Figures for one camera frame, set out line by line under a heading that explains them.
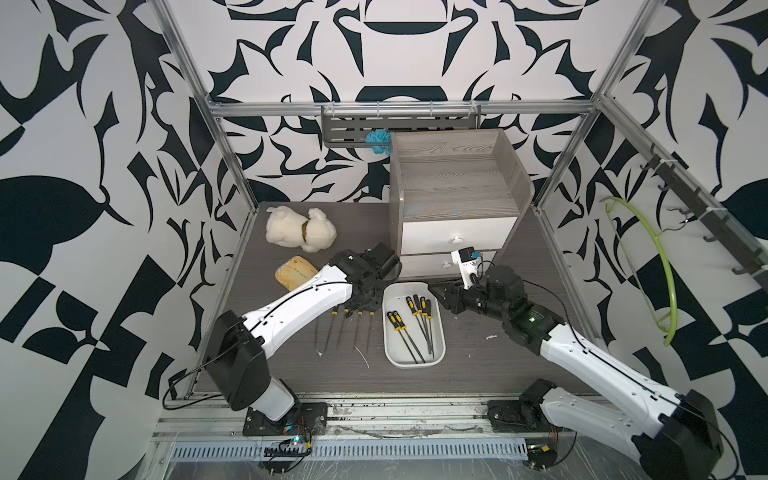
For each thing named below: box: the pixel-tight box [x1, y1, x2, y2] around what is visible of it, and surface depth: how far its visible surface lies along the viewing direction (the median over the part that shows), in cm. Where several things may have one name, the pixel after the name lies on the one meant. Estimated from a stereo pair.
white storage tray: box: [382, 282, 446, 368], surface depth 90 cm
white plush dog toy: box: [265, 205, 337, 253], surface depth 103 cm
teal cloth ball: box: [365, 128, 391, 155], surface depth 93 cm
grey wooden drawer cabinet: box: [389, 128, 535, 280], surface depth 83 cm
